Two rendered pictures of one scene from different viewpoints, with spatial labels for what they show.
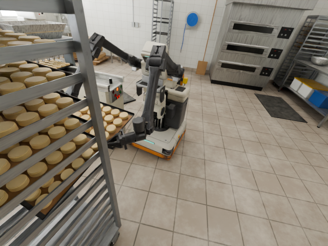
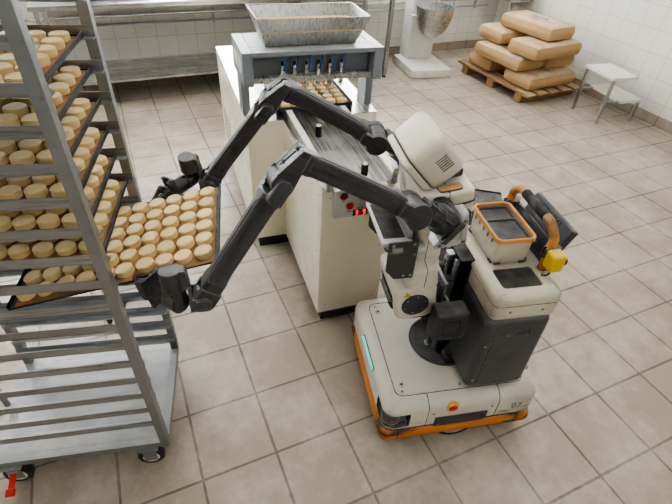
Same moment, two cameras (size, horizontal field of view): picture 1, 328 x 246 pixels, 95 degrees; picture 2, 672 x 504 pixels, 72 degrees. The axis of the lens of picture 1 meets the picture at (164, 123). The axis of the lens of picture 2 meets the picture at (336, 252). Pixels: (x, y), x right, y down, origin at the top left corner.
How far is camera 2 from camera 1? 103 cm
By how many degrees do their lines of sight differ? 44
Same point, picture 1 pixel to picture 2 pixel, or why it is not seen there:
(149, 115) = (208, 276)
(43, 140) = (21, 223)
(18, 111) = (15, 180)
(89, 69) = (59, 164)
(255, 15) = not seen: outside the picture
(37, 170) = (13, 252)
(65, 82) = (35, 169)
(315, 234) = not seen: outside the picture
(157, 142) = (380, 372)
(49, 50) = (12, 133)
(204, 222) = not seen: outside the picture
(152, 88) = (238, 229)
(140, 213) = (222, 467)
